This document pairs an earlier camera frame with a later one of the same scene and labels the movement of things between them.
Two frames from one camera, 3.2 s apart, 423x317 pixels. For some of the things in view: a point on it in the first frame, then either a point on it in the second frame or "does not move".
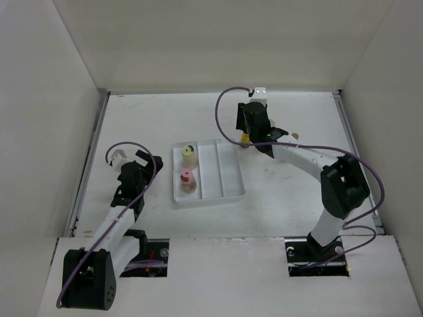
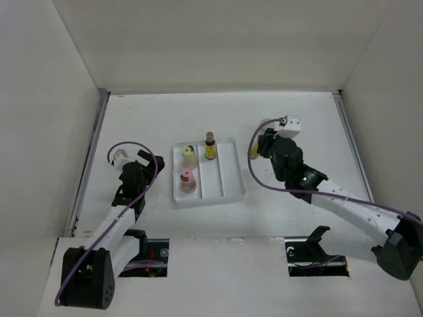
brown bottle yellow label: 245,139 to 210,146
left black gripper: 148,171 does not move
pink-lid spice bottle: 188,184 does not move
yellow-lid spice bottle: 189,158 does not move
